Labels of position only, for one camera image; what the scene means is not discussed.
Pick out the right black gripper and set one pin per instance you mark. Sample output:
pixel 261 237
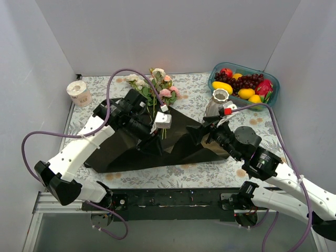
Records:
pixel 208 130

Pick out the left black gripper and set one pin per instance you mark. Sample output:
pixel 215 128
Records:
pixel 146 137

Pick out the black wrapping paper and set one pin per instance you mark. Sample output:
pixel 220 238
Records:
pixel 118 153

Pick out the pink rose stem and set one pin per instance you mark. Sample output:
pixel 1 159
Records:
pixel 169 95

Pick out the peach rose stem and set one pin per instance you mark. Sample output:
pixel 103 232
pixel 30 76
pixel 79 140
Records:
pixel 160 79

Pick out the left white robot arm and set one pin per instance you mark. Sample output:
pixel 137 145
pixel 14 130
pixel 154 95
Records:
pixel 58 174

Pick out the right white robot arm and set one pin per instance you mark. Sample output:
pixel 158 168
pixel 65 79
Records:
pixel 303 199

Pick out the white ribbed ceramic vase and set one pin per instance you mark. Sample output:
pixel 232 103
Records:
pixel 218 102

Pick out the floral table mat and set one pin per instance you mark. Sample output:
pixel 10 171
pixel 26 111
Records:
pixel 194 96

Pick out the yellow mango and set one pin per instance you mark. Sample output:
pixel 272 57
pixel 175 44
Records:
pixel 221 85

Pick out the yellow lemon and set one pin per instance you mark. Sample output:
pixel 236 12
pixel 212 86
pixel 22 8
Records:
pixel 246 93

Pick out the red apple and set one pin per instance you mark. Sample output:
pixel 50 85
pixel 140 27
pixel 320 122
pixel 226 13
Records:
pixel 226 72

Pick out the yellow pear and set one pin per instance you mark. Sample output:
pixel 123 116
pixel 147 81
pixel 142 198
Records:
pixel 255 99

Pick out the teal plastic fruit tub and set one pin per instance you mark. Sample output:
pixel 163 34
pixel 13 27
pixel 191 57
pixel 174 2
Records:
pixel 244 71

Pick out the small orange fruit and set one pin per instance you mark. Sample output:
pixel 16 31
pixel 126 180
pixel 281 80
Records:
pixel 237 76

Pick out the white rose stems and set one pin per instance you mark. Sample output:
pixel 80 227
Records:
pixel 144 89

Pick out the dark purple grapes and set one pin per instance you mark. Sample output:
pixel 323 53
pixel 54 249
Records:
pixel 246 81

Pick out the red dragon fruit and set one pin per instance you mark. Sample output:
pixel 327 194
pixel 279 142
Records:
pixel 264 90

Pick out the white toilet paper roll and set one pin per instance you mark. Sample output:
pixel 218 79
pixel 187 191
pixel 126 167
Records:
pixel 79 93

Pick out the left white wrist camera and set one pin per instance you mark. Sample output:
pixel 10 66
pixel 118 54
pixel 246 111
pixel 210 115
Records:
pixel 161 121

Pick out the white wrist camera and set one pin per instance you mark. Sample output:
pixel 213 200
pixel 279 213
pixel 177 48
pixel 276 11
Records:
pixel 226 112
pixel 161 121

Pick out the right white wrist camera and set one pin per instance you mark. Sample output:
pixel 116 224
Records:
pixel 226 112

